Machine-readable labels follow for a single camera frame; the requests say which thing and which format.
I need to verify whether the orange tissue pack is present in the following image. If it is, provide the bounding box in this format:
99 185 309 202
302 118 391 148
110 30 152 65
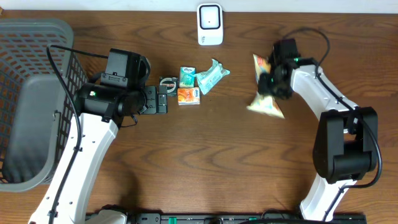
177 87 201 106

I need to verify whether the orange white snack bag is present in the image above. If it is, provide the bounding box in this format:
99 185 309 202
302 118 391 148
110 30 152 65
246 54 285 119

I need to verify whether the teal tissue pack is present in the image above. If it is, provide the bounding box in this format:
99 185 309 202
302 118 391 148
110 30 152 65
179 67 196 88

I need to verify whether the light blue wipes pack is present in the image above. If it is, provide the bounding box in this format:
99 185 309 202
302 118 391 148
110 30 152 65
196 59 230 95

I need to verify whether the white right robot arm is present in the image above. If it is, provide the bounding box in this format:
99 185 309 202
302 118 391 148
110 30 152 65
254 55 382 222

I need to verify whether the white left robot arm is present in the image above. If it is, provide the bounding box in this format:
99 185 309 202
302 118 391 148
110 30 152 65
29 83 167 223

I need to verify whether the grey plastic basket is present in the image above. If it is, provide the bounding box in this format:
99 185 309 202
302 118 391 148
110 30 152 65
1 19 88 192

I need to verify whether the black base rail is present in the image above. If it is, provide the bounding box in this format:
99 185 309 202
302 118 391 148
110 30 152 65
85 212 368 224

